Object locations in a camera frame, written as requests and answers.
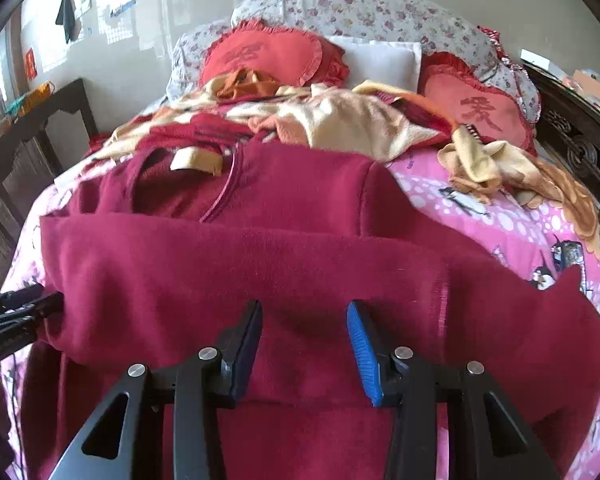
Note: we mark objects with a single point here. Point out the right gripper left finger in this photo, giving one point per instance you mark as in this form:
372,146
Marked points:
122,438

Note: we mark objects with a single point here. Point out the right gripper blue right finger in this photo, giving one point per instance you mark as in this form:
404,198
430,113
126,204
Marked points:
488,438

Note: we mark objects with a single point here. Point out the maroon fleece garment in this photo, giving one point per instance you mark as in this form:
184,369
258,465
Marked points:
154,263

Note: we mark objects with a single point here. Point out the cream orange clothes pile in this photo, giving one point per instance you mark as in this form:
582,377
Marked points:
372,119

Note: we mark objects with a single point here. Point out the dark wooden side table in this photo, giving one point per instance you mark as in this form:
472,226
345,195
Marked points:
31,128

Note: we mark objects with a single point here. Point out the pink penguin bedspread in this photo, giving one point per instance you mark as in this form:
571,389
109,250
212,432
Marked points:
521,239

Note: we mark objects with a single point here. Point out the dark hanging cloth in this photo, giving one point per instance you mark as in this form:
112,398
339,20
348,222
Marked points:
66,19

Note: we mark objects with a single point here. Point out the right red heart pillow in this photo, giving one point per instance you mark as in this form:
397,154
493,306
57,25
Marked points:
449,82

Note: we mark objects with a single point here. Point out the red heart pillow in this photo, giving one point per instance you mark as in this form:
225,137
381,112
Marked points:
449,82
290,55

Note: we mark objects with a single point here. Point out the carved dark wooden headboard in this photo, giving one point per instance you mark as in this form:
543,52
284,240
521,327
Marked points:
569,125

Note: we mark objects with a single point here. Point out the left red heart pillow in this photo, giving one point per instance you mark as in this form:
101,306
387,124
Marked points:
290,55

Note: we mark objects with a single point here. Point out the white small pillow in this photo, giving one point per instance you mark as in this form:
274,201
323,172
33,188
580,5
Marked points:
395,63

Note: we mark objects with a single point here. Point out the floral folded quilt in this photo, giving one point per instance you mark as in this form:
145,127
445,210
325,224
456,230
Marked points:
437,29

